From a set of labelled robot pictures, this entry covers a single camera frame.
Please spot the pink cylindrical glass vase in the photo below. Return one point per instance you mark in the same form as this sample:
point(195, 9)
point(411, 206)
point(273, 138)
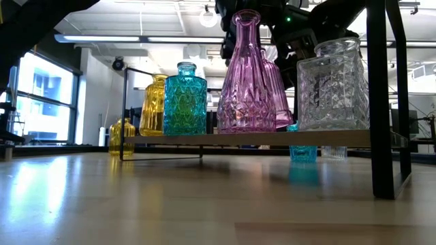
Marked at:
point(282, 102)

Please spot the teal round bottle vase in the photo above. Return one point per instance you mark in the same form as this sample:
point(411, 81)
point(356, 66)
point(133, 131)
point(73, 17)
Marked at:
point(303, 154)

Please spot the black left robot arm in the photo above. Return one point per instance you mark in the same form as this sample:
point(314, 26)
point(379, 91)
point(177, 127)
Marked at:
point(34, 27)

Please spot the clear square diamond-cut vase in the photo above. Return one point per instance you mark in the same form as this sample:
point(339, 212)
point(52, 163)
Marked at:
point(334, 92)

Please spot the clear ribbed glass vase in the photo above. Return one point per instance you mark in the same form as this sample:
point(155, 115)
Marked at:
point(334, 152)

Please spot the large window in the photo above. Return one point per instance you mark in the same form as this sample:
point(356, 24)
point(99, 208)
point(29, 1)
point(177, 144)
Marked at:
point(44, 95)

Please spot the yellow barrel glass vase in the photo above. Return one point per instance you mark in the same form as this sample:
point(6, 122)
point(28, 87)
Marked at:
point(116, 139)

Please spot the white cylinder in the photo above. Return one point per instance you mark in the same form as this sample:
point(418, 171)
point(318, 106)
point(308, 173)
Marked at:
point(102, 136)

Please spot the yellow ribbed glass vase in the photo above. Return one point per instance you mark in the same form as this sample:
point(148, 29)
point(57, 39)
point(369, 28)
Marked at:
point(151, 109)

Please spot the teal diamond-pattern glass vase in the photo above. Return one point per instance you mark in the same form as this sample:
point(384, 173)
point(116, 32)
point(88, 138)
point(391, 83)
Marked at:
point(185, 105)

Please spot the black round ceiling camera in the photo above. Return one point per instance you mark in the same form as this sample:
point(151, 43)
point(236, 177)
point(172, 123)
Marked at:
point(118, 63)

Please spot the tall pink glass vase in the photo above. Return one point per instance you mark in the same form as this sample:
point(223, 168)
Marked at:
point(245, 95)

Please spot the long ceiling light fixture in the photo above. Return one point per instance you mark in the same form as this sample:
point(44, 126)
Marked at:
point(102, 38)

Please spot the dark monitor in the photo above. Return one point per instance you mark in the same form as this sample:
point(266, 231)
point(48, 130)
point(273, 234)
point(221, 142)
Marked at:
point(415, 120)

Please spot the wooden shelf with black legs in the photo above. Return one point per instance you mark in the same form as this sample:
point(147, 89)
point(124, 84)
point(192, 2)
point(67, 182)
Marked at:
point(238, 139)

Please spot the black side equipment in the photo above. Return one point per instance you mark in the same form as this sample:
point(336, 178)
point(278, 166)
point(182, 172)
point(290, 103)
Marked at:
point(7, 136)

